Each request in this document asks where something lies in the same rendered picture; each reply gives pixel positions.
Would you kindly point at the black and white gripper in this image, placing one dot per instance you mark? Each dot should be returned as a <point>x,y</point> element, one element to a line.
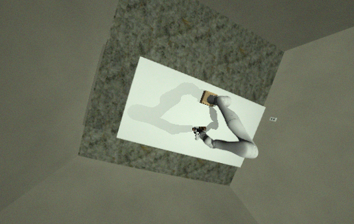
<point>198,133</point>

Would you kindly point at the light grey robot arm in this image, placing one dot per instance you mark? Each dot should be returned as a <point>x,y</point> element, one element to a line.
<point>245,148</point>

